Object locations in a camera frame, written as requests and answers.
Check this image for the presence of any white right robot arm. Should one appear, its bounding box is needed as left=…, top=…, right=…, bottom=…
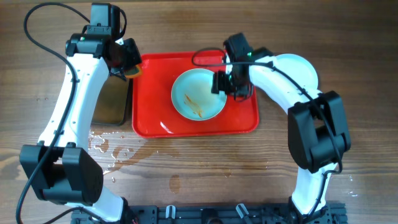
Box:
left=211, top=44, right=351, bottom=223

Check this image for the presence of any black water tray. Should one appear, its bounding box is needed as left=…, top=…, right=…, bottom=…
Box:
left=91, top=76, right=132, bottom=126

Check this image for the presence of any orange sponge with green scourer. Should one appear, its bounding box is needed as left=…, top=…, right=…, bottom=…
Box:
left=124, top=65, right=142, bottom=79

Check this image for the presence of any red serving tray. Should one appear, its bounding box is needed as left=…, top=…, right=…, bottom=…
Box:
left=132, top=52, right=259, bottom=138

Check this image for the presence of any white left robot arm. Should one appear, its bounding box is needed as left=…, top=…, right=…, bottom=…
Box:
left=16, top=34, right=142, bottom=223

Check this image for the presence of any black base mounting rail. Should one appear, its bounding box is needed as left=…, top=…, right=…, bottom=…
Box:
left=70, top=203, right=348, bottom=224

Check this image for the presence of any light blue plate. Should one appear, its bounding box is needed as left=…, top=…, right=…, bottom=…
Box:
left=171, top=68, right=228, bottom=121
left=271, top=54, right=318, bottom=95

